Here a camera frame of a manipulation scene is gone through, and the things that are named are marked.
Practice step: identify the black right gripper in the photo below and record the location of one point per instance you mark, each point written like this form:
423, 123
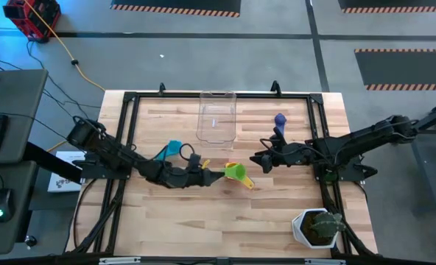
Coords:
291, 156

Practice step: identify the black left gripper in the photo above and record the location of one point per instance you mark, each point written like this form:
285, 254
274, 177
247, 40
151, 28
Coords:
185, 178

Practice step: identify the green measuring cup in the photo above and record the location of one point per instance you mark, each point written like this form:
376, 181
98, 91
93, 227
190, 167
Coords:
250, 183
237, 171

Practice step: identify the purple measuring cup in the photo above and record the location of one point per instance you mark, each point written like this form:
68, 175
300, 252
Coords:
280, 118

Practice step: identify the blue measuring cup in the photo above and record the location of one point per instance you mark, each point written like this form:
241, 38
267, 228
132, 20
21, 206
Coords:
172, 147

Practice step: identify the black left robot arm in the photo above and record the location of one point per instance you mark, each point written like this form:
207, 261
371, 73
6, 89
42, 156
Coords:
107, 149

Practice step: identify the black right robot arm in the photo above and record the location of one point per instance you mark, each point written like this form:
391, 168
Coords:
358, 141

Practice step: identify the clear plastic basket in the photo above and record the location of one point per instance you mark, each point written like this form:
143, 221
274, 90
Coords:
218, 110

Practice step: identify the small yellow tag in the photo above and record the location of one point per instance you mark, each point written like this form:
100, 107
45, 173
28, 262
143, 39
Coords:
205, 163

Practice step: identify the white hexagonal plant pot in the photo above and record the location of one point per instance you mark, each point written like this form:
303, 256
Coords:
297, 228

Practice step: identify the green cactus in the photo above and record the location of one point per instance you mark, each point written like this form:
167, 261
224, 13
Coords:
325, 222

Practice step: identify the white printed box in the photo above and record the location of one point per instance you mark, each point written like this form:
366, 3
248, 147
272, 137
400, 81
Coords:
61, 180

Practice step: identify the black hazard-striped floor mat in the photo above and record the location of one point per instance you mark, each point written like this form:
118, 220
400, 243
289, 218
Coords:
394, 3
406, 68
174, 3

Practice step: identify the black diagonal bar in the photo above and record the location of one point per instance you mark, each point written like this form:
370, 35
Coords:
48, 160

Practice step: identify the small black knob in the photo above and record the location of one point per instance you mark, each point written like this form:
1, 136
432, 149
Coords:
30, 241

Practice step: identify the grey desk top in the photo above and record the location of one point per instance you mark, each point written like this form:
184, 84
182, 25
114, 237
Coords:
15, 191
19, 95

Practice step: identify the black computer mouse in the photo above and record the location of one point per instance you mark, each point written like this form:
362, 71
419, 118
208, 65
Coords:
2, 200

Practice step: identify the red equipment case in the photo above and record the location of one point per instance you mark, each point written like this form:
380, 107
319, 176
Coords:
37, 16

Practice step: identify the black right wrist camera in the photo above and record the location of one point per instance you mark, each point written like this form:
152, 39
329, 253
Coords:
267, 165

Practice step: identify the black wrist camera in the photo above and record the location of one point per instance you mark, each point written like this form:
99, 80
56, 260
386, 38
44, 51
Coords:
194, 162
267, 165

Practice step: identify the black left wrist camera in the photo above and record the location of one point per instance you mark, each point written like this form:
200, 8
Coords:
194, 162

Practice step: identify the black metal table frame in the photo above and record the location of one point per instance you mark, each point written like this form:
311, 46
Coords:
148, 95

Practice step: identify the silver metal bracket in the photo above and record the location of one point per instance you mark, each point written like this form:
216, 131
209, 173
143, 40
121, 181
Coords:
325, 261
118, 261

